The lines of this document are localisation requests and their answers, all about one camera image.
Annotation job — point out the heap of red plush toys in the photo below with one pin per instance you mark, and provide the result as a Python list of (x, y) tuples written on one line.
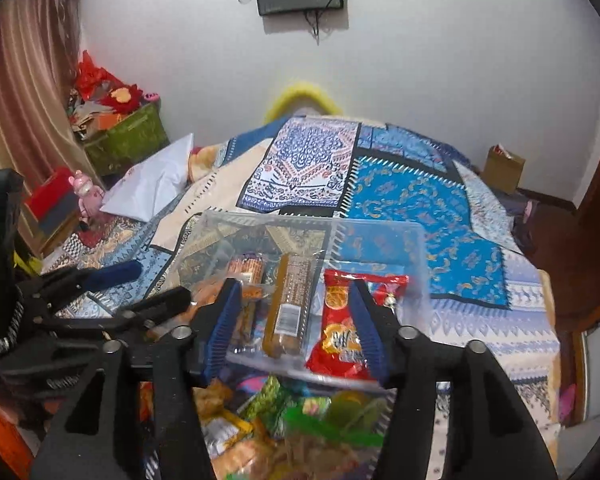
[(100, 80)]

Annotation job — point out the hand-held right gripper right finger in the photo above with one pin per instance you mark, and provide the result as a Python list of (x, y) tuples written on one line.
[(369, 337)]

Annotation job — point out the blue patterned blanket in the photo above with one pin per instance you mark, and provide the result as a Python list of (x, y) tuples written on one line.
[(405, 195)]

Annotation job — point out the clear plastic container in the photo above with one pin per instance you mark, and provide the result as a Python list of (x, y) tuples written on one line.
[(380, 245)]

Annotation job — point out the red and grey box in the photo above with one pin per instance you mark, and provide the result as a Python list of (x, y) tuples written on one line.
[(50, 200)]

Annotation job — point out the dark bag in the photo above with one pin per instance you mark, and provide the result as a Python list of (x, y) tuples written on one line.
[(524, 225)]

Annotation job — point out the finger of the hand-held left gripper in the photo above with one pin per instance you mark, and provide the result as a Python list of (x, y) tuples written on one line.
[(112, 274), (155, 304)]

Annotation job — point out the green storage box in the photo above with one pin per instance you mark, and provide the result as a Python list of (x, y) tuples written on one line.
[(130, 140)]

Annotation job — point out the orange striped snack tube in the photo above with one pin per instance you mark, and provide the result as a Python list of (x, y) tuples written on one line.
[(247, 270)]

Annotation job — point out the pile of mixed snack packets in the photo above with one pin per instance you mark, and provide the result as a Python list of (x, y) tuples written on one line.
[(290, 435)]

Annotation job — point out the pink toy figure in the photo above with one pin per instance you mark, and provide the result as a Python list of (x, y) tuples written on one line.
[(87, 192)]

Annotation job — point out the long brown biscuit packet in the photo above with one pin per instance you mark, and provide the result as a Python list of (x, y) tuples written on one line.
[(287, 310)]

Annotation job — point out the white pillow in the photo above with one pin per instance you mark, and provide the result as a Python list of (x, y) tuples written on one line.
[(150, 180)]

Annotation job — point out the brown cardboard box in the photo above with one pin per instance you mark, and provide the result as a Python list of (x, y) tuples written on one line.
[(502, 170)]

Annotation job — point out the brown striped curtain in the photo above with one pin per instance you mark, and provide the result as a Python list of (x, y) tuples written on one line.
[(20, 85)]

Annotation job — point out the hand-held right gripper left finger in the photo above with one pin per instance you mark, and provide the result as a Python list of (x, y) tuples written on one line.
[(224, 327)]

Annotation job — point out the red snack packet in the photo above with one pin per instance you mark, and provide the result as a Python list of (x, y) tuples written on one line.
[(335, 332)]

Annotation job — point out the orange chips packet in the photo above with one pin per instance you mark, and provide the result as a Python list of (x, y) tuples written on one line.
[(207, 292)]

